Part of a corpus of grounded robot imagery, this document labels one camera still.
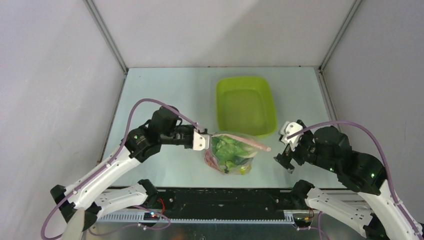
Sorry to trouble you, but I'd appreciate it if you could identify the green lettuce head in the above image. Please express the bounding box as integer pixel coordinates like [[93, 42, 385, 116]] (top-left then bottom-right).
[[211, 135, 258, 174]]

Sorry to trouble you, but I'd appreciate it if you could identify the clear pink zip bag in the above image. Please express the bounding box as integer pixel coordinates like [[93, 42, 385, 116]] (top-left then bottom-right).
[[204, 132, 272, 175]]

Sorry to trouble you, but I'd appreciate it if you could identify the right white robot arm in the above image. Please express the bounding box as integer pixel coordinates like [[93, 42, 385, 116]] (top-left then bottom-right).
[[275, 120, 424, 240]]

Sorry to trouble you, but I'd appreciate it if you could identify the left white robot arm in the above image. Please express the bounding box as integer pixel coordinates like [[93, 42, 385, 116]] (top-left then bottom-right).
[[50, 106, 209, 231]]

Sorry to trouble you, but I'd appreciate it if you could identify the green plastic tray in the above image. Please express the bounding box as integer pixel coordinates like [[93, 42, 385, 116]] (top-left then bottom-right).
[[215, 76, 278, 138]]

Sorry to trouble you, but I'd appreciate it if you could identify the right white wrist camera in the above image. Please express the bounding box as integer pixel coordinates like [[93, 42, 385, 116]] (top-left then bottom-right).
[[279, 121, 304, 152]]

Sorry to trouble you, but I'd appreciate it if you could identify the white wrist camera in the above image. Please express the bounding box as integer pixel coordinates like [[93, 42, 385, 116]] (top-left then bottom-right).
[[192, 127, 211, 151], [279, 121, 304, 152]]

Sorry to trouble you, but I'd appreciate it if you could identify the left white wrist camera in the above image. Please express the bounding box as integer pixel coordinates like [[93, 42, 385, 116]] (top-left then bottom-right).
[[192, 127, 211, 151]]

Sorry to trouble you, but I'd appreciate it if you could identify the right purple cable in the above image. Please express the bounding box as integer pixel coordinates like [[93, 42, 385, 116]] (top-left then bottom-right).
[[286, 120, 424, 236]]

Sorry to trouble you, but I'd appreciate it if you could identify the purple cable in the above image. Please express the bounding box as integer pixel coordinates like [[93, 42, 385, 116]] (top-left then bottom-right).
[[40, 98, 200, 240], [286, 120, 424, 236]]

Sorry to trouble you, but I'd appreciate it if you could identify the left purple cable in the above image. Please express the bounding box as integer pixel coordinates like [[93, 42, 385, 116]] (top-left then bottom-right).
[[40, 98, 200, 240]]

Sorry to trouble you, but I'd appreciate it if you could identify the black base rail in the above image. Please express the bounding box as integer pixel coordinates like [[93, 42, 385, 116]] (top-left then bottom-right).
[[127, 187, 324, 223]]

